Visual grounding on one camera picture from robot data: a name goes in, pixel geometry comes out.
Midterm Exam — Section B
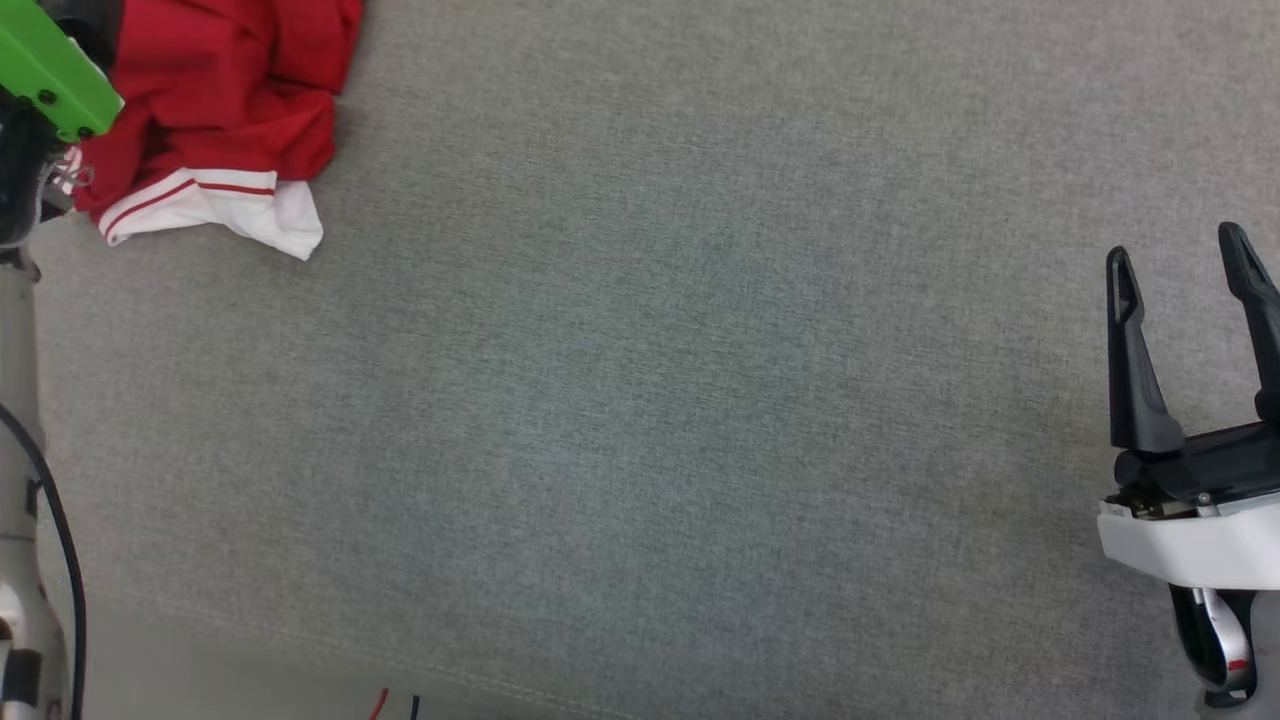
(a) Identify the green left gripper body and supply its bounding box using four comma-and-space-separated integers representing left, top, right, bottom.
0, 0, 126, 143

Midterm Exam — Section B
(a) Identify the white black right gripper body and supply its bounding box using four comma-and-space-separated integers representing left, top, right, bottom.
1097, 421, 1280, 592

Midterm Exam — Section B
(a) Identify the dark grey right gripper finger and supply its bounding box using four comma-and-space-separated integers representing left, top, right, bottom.
1217, 222, 1280, 423
1105, 246, 1187, 457

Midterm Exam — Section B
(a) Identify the red and white garment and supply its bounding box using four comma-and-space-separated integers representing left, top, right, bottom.
68, 0, 366, 262

